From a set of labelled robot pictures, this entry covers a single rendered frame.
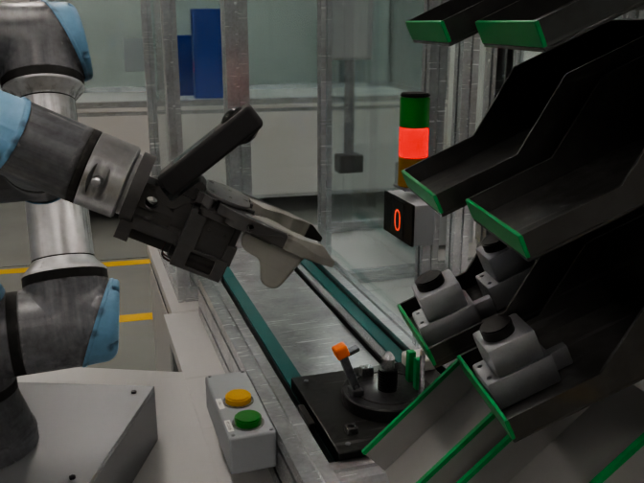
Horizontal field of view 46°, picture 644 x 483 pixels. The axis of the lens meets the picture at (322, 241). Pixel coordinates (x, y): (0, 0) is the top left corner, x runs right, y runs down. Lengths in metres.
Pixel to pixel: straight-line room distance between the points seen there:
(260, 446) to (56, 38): 0.65
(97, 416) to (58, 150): 0.57
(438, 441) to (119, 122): 5.28
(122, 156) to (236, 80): 1.34
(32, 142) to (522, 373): 0.49
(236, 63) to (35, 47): 0.97
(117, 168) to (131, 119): 5.31
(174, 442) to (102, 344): 0.30
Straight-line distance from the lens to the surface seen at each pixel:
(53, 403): 1.28
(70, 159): 0.74
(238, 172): 2.10
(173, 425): 1.37
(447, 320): 0.81
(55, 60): 1.17
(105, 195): 0.74
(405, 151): 1.27
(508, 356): 0.69
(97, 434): 1.17
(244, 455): 1.14
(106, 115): 6.06
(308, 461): 1.07
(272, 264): 0.74
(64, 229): 1.10
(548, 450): 0.85
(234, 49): 2.06
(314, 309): 1.69
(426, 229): 1.27
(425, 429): 0.97
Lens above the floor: 1.53
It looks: 16 degrees down
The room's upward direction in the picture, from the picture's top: straight up
